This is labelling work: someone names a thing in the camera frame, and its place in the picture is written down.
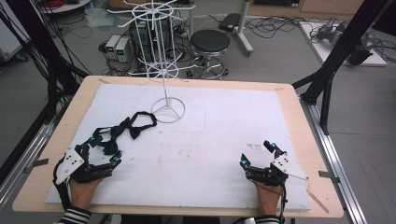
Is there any grey robot device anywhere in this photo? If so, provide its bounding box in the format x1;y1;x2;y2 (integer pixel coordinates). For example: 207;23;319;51
317;16;375;66

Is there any white foam mat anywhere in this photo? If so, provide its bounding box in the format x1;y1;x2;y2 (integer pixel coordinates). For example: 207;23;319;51
44;83;313;212

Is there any white floor board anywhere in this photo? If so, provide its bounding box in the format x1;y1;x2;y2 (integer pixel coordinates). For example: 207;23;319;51
298;21;389;68

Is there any white stand post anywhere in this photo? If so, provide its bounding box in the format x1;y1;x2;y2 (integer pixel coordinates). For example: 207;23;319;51
233;0;255;58

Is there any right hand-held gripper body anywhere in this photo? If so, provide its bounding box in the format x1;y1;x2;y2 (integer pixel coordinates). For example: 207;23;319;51
246;153;310;189

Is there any aluminium rail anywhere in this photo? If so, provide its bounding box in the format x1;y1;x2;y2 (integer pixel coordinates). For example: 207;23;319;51
0;102;68;210
298;95;370;224

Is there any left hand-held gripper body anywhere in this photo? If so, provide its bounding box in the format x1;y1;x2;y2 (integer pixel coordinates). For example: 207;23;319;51
54;145;114;186

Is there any black frame strut with cables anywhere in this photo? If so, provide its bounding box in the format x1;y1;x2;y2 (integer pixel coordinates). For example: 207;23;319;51
0;0;92;185

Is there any thin wooden strip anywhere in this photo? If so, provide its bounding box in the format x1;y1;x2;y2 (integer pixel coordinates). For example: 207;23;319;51
305;188;331;216

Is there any person's left hand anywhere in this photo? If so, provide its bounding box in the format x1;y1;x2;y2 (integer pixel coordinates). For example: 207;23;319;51
68;177;105;212

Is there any black round stool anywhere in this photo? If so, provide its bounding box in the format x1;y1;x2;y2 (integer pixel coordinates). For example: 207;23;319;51
185;29;232;80

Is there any tangle of black floor cables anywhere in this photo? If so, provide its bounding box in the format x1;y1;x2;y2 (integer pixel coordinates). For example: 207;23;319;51
244;14;316;40

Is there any white round table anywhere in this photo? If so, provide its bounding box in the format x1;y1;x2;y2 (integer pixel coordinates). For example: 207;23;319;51
39;0;93;15

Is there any hand-held gripper cable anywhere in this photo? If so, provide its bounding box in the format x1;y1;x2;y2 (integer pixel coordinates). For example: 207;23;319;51
51;157;73;213
255;179;290;224

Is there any right hand-held gripper cable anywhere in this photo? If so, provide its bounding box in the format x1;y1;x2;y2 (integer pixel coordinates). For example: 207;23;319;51
255;179;290;224

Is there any black computer tower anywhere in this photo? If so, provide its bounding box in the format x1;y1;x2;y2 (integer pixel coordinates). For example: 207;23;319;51
128;17;173;63

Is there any black bow tie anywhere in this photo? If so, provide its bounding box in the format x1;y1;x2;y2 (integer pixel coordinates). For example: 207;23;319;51
92;110;159;156

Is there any white wire display rack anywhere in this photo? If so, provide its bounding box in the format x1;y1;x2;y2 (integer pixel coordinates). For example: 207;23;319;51
106;0;198;125

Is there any metal clamp bracket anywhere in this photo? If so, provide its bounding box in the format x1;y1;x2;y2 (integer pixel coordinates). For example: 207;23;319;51
318;169;341;185
22;157;50;175

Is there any person's right hand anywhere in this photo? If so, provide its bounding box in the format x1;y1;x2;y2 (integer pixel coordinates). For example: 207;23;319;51
253;181;283;217

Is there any grey power supply unit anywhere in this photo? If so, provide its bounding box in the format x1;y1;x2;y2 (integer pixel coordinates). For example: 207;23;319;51
114;37;133;63
105;34;121;61

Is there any black flat box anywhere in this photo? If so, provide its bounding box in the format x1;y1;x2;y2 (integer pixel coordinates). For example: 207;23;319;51
218;12;242;34

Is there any left hand-held gripper cable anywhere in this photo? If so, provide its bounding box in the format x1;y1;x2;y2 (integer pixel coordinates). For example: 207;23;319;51
51;157;73;213

